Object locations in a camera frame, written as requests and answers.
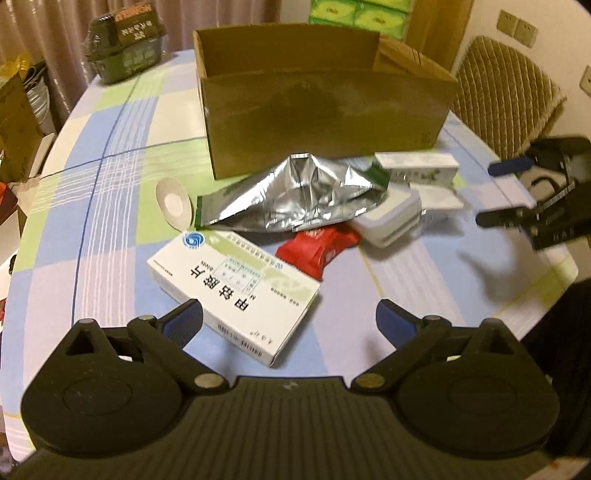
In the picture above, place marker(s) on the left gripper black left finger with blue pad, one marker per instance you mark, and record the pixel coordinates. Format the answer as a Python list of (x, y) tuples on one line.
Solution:
[(162, 340)]

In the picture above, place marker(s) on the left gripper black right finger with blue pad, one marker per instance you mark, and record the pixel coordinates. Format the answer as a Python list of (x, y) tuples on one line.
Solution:
[(413, 339)]

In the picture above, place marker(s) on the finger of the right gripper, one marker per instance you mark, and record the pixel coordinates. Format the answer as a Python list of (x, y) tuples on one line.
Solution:
[(511, 166), (509, 218)]

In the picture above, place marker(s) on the small white packaged item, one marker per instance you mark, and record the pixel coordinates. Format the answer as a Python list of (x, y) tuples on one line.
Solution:
[(437, 198)]

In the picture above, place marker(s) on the white green medicine box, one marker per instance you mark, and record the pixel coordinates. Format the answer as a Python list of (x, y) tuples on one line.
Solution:
[(249, 296)]

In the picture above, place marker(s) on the red candy packet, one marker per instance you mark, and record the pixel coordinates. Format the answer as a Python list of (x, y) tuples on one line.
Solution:
[(311, 251)]

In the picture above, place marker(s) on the quilted brown chair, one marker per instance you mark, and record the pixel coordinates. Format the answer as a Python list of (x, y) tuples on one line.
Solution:
[(505, 98)]

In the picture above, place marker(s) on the white green ointment box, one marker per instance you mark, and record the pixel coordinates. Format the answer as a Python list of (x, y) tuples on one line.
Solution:
[(430, 168)]

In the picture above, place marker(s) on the checkered tablecloth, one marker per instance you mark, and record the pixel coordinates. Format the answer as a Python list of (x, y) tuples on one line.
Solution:
[(94, 223)]

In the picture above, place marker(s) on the white plastic spoon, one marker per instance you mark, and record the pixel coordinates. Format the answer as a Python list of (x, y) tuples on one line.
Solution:
[(174, 203)]

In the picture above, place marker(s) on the silver foil bag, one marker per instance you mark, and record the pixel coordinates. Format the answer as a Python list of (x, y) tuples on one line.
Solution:
[(303, 192)]

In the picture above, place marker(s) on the green tissue pack stack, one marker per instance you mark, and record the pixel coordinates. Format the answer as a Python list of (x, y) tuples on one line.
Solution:
[(388, 17)]

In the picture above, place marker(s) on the brown cardboard box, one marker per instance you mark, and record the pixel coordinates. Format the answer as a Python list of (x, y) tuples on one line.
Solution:
[(273, 90)]

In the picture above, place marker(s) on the brown carton at left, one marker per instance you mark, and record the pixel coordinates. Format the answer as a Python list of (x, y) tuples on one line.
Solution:
[(20, 132)]

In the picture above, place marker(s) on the stacked bowls at left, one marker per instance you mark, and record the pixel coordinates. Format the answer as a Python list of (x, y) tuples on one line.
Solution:
[(38, 94)]

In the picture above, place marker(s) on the dark instant noodle bowl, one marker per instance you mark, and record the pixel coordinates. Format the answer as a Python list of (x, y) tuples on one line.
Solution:
[(126, 42)]

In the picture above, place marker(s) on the pink curtain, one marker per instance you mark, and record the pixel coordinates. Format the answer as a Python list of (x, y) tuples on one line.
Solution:
[(55, 32)]

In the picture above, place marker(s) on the beige wall sockets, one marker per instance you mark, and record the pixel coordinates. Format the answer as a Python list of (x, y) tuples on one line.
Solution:
[(516, 28)]

